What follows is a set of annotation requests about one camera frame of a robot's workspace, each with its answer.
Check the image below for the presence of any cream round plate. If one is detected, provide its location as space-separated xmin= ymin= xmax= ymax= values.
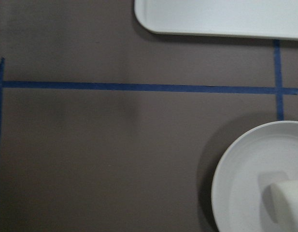
xmin=211 ymin=121 xmax=298 ymax=232

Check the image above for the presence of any white bear tray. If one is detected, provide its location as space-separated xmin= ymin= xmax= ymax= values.
xmin=134 ymin=0 xmax=298 ymax=40

